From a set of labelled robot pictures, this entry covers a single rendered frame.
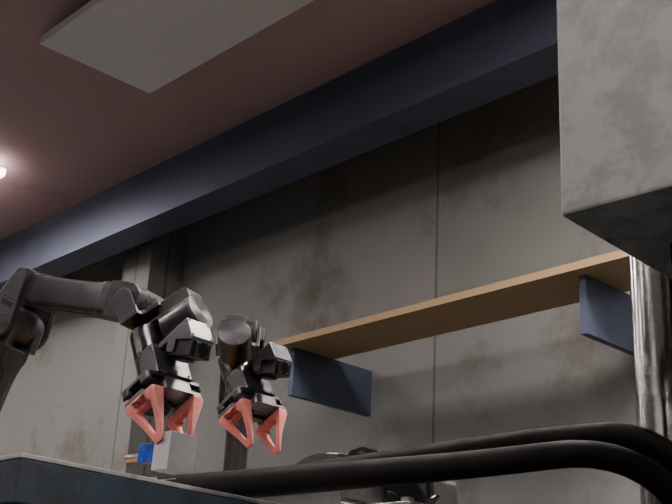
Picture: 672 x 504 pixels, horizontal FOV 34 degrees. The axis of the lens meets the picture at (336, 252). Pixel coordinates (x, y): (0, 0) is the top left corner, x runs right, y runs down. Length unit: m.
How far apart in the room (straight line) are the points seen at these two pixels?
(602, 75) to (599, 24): 0.06
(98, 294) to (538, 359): 3.18
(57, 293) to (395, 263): 3.74
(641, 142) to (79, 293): 1.02
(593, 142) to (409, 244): 4.36
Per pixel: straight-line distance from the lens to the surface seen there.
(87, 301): 1.78
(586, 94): 1.11
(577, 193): 1.07
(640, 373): 1.39
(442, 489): 1.67
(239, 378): 1.93
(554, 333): 4.71
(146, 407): 1.61
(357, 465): 1.17
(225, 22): 4.85
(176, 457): 1.57
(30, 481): 0.90
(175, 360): 1.65
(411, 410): 5.14
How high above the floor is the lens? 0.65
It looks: 21 degrees up
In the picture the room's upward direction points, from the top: 3 degrees clockwise
